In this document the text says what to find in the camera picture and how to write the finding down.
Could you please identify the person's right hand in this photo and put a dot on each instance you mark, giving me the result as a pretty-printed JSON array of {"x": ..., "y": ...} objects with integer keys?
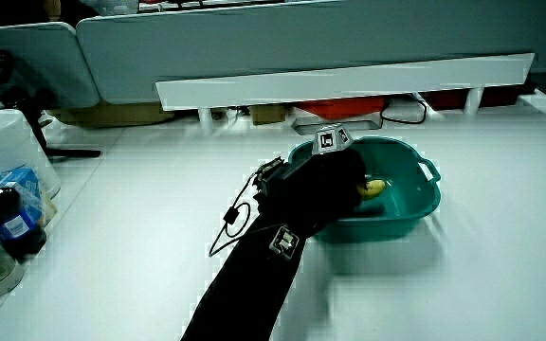
[{"x": 311, "y": 189}]

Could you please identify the yellow banana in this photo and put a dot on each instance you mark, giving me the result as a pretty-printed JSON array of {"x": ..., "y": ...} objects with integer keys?
[{"x": 373, "y": 188}]

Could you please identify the small cardboard box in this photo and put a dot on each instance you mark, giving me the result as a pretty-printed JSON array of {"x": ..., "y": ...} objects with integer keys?
[{"x": 267, "y": 115}]

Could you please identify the green plastic basin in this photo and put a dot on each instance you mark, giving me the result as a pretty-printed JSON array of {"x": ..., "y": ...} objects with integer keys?
[{"x": 403, "y": 199}]

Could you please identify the white desk shelf riser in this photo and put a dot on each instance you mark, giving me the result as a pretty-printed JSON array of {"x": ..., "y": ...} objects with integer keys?
[{"x": 339, "y": 83}]

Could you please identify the large grey partition panel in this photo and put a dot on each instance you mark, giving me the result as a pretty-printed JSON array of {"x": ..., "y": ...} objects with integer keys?
[{"x": 301, "y": 38}]

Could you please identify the dark red box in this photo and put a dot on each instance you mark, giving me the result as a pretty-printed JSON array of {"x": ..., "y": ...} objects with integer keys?
[{"x": 448, "y": 98}]

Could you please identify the large cardboard box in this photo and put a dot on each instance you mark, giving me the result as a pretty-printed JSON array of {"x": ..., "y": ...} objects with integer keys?
[{"x": 112, "y": 115}]

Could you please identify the blue snack packet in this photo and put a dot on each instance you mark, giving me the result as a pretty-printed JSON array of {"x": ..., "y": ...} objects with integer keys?
[{"x": 26, "y": 182}]

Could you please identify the small grey partition panel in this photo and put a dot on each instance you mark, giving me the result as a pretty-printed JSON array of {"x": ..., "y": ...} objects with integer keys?
[{"x": 50, "y": 66}]

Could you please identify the dark soda bottle blue cap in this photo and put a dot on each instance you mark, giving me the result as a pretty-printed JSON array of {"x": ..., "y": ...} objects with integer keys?
[{"x": 7, "y": 218}]

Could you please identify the white plastic bucket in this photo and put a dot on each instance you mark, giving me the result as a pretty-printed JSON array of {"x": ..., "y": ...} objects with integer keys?
[{"x": 3, "y": 137}]

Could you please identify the black camera tripod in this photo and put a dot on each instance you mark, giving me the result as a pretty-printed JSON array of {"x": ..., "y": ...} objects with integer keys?
[{"x": 31, "y": 106}]

